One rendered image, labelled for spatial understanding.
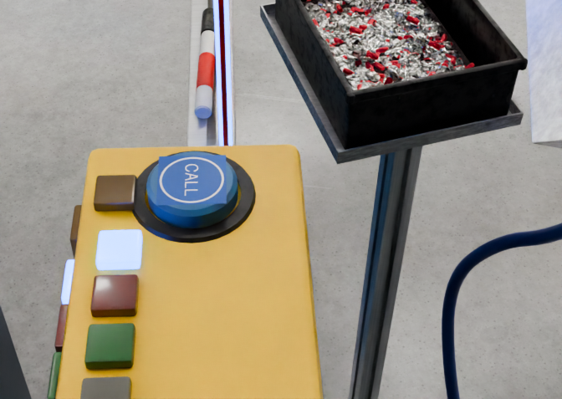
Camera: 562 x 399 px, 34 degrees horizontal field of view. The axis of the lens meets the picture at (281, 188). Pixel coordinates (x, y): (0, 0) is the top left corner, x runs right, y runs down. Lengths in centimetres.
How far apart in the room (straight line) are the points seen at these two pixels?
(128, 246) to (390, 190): 56
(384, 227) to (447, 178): 101
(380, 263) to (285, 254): 62
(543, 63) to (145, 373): 42
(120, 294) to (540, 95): 40
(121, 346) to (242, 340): 5
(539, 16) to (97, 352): 44
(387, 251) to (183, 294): 63
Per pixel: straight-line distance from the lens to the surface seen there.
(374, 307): 106
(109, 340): 36
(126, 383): 35
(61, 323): 39
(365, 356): 114
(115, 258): 38
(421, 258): 181
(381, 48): 88
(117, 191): 41
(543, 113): 68
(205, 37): 83
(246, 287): 38
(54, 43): 233
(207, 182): 40
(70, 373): 36
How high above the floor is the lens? 137
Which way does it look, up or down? 46 degrees down
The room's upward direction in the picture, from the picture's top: 1 degrees clockwise
